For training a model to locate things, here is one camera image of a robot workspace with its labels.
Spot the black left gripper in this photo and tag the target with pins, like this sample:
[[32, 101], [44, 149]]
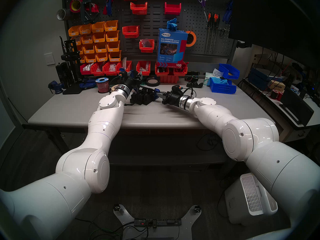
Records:
[[132, 82]]

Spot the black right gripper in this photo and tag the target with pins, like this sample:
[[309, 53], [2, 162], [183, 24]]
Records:
[[172, 98]]

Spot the blue bar clamp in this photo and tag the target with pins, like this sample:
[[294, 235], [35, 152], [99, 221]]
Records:
[[157, 94]]

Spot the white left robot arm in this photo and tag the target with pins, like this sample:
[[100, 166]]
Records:
[[105, 132]]

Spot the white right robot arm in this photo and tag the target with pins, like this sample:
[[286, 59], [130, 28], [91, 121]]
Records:
[[250, 137]]

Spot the blue black quick clamp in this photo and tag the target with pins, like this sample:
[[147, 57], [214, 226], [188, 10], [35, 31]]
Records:
[[87, 85]]

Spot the dark green C-clamp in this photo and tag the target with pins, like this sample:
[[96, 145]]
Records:
[[88, 15]]

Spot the green cutting mat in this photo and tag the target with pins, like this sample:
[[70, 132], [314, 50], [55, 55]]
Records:
[[143, 79]]

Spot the black tape roll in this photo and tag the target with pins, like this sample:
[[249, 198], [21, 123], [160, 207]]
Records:
[[152, 85]]

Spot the beige masking tape roll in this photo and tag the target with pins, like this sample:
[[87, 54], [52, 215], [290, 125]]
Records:
[[114, 87]]

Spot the clear plastic parts bag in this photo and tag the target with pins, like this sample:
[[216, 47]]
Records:
[[88, 67], [112, 67], [145, 43]]

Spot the orange plastic parts bin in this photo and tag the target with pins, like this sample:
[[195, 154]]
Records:
[[74, 33], [90, 60], [101, 50], [114, 49], [111, 28], [80, 51], [99, 40], [87, 41], [82, 60], [89, 51], [102, 59], [98, 30], [78, 40], [85, 31], [112, 39], [115, 59]]

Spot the small black plastic part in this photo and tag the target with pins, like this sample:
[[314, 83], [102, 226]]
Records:
[[197, 85]]

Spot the blue cleaning cloths box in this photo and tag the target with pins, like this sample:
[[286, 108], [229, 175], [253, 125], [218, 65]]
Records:
[[172, 57]]

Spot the blue plastic storage bin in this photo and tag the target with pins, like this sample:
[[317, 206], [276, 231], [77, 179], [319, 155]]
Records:
[[222, 89], [226, 70]]

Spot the blue rag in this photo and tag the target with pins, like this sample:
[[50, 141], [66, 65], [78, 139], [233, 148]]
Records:
[[221, 81]]

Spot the dark grey pegboard panel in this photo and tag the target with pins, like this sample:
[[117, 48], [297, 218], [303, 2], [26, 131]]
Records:
[[155, 24]]

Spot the orange tape roll on pegboard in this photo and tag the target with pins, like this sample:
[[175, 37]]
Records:
[[190, 38]]

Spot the black metal stand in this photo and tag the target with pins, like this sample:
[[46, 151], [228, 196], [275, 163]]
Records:
[[70, 57]]

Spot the blue microfiber cloth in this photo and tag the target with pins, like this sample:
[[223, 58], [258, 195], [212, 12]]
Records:
[[172, 24]]

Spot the blue bench vise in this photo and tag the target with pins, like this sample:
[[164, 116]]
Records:
[[56, 87]]

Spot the orange black screwdriver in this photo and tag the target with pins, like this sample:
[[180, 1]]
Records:
[[218, 19], [209, 19], [214, 20]]

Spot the blue crate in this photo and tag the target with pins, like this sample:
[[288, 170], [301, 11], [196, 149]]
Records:
[[258, 78]]

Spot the red tape roll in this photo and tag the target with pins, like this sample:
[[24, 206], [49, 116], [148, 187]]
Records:
[[71, 5]]

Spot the cardboard box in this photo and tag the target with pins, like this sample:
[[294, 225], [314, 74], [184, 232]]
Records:
[[277, 85]]

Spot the black levelling knob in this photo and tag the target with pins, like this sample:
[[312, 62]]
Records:
[[116, 207], [197, 208]]

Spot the black power strip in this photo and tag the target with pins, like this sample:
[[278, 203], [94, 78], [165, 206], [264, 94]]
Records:
[[160, 222]]

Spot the white air purifier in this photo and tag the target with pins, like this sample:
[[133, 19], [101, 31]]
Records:
[[250, 199]]

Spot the black laptop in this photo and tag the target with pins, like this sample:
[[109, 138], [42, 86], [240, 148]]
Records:
[[297, 107]]

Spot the black monitor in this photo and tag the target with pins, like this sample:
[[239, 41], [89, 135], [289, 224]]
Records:
[[275, 22]]

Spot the white side desk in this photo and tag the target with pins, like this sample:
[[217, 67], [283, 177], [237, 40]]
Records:
[[310, 119]]

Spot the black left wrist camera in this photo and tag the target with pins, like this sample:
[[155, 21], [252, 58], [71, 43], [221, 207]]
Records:
[[122, 73]]

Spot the white light switch plate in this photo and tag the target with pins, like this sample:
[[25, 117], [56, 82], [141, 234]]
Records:
[[49, 59]]

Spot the grey duct tape roll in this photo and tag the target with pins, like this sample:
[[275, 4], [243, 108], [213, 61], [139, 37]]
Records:
[[67, 13]]

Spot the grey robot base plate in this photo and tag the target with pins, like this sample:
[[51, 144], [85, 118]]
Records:
[[185, 229]]

